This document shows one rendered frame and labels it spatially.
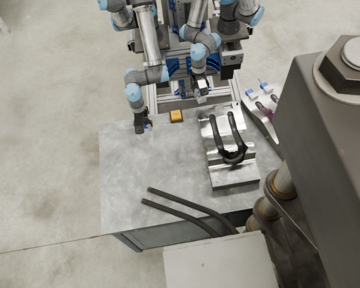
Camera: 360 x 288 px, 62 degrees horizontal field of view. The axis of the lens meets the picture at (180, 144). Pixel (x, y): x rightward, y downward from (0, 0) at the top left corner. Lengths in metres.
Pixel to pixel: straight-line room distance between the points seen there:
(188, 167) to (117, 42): 2.27
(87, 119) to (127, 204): 1.53
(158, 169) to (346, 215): 1.37
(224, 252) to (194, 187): 0.81
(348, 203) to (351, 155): 0.06
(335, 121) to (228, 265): 0.56
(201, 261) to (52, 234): 1.95
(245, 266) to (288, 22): 3.19
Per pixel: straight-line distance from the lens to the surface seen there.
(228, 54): 1.95
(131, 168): 1.78
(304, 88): 0.51
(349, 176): 0.44
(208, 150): 1.62
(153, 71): 1.49
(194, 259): 0.91
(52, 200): 2.82
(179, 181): 1.70
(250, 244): 0.93
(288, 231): 1.14
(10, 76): 3.87
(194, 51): 1.53
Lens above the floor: 2.37
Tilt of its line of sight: 61 degrees down
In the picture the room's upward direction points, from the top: 10 degrees counter-clockwise
